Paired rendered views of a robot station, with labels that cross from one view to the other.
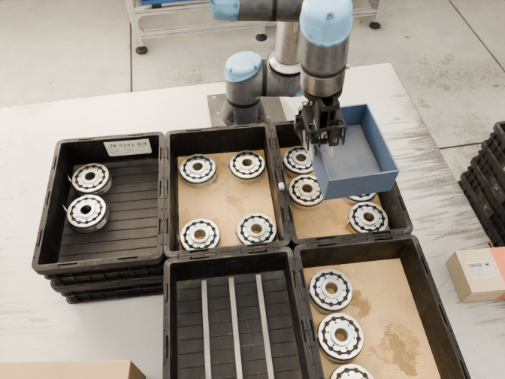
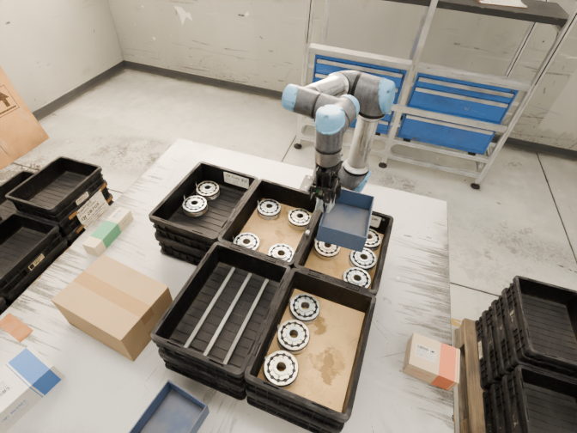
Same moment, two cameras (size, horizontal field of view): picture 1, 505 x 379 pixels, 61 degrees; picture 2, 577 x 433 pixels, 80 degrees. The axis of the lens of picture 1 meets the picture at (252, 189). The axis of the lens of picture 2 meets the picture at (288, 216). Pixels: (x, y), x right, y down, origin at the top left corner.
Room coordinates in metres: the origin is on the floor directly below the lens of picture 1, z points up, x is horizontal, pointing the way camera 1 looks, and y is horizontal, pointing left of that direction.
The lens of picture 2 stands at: (-0.21, -0.36, 1.90)
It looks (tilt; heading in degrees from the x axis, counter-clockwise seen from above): 45 degrees down; 23
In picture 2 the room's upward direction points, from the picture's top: 5 degrees clockwise
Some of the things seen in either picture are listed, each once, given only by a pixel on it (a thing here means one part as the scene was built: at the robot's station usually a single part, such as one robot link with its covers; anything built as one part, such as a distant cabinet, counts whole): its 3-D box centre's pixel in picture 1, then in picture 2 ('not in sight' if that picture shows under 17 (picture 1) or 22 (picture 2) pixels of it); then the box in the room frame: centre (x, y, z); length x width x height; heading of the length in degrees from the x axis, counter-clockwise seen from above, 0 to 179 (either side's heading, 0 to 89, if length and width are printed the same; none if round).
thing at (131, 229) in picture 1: (111, 206); (208, 206); (0.61, 0.38, 0.87); 0.40 x 0.30 x 0.11; 6
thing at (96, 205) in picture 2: not in sight; (93, 209); (0.62, 1.27, 0.41); 0.31 x 0.02 x 0.16; 10
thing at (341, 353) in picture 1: (340, 335); (293, 334); (0.28, -0.20, 0.86); 0.10 x 0.10 x 0.01
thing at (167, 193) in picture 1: (222, 185); (274, 218); (0.65, 0.08, 0.92); 0.40 x 0.30 x 0.02; 6
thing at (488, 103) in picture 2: not in sight; (452, 115); (2.65, -0.46, 0.60); 0.72 x 0.03 x 0.56; 100
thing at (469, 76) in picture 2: not in sight; (413, 65); (2.61, -0.06, 0.91); 1.70 x 0.10 x 0.05; 100
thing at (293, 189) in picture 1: (306, 189); (327, 246); (0.67, -0.15, 0.86); 0.10 x 0.10 x 0.01
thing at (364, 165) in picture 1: (346, 150); (346, 217); (0.61, -0.21, 1.11); 0.20 x 0.15 x 0.07; 10
